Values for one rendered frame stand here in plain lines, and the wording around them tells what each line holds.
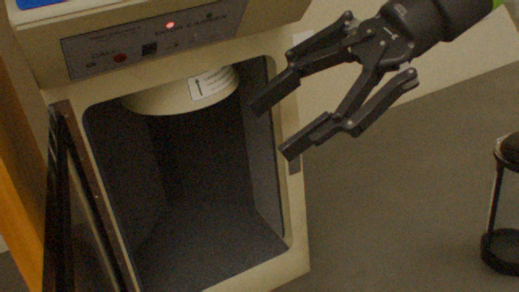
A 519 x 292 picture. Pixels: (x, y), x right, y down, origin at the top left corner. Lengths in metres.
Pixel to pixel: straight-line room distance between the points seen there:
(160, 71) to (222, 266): 0.37
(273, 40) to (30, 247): 0.38
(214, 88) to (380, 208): 0.52
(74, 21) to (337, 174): 0.81
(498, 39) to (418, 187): 0.74
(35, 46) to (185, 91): 0.23
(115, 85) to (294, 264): 0.46
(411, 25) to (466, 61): 1.07
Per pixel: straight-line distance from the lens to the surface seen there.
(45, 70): 0.51
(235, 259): 0.84
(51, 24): 0.45
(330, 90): 1.30
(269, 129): 0.73
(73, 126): 0.60
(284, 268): 0.87
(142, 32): 0.50
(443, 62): 1.55
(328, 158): 1.19
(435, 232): 1.00
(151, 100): 0.66
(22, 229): 0.55
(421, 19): 0.58
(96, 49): 0.50
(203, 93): 0.65
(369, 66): 0.56
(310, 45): 0.61
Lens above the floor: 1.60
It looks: 31 degrees down
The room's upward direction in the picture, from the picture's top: 7 degrees counter-clockwise
